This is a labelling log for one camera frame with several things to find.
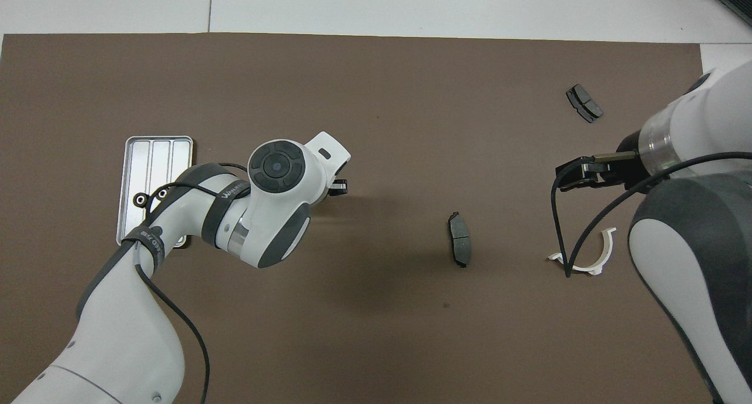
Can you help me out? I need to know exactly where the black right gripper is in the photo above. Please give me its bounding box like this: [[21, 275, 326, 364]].
[[556, 131, 648, 193]]

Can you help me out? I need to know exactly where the silver metal tray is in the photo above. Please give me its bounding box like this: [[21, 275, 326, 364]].
[[116, 136, 194, 247]]

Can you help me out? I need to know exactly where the wide dark grey brake pad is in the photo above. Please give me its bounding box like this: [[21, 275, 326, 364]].
[[566, 84, 604, 124]]

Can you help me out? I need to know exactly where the brown table mat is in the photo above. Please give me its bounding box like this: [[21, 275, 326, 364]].
[[0, 33, 724, 404]]

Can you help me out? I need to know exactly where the narrow dark grey brake pad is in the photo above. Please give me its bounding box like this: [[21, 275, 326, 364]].
[[448, 211, 472, 268]]

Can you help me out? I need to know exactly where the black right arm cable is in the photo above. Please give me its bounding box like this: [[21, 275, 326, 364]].
[[550, 151, 752, 278]]

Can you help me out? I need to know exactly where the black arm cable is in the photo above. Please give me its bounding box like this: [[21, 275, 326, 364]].
[[550, 151, 752, 278], [134, 162, 250, 404]]

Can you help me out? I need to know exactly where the white semicircular plastic bracket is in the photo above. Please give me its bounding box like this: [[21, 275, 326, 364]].
[[548, 228, 616, 275]]

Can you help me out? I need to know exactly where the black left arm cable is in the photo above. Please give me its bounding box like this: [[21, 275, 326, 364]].
[[134, 162, 250, 404]]

